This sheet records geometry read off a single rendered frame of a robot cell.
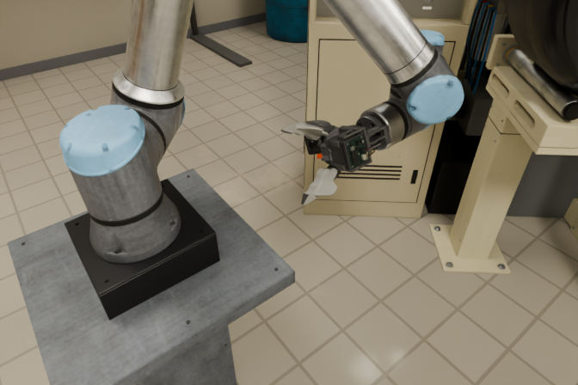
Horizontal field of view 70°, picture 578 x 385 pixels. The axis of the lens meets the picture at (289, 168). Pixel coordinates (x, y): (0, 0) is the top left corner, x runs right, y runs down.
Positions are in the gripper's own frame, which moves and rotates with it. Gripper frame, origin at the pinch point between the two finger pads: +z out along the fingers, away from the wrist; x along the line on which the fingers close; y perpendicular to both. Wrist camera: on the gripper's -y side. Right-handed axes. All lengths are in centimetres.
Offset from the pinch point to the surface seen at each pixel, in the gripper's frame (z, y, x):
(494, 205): -93, -20, 58
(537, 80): -69, 10, 4
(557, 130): -60, 19, 13
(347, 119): -68, -61, 16
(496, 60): -81, -6, 1
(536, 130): -60, 14, 14
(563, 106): -61, 20, 8
